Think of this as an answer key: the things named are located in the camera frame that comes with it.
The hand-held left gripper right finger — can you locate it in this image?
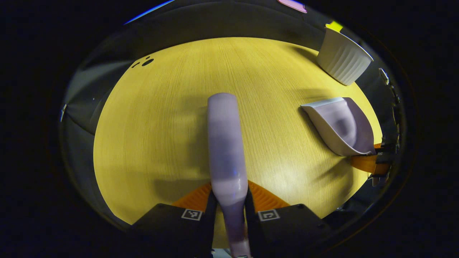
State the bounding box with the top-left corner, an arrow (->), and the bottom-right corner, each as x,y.
245,180 -> 331,258

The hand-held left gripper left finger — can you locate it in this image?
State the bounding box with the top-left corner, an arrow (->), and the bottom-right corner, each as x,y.
130,182 -> 218,258

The small grey dustpan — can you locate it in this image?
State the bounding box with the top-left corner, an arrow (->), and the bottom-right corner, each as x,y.
300,97 -> 377,157

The white ribbed cup garbage bin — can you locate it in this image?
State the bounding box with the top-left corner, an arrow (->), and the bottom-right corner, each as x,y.
316,27 -> 374,86

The small grey broom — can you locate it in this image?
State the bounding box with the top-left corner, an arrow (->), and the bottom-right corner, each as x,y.
207,92 -> 252,258

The wooden desktop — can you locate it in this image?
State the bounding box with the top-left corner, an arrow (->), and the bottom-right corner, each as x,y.
93,37 -> 384,248

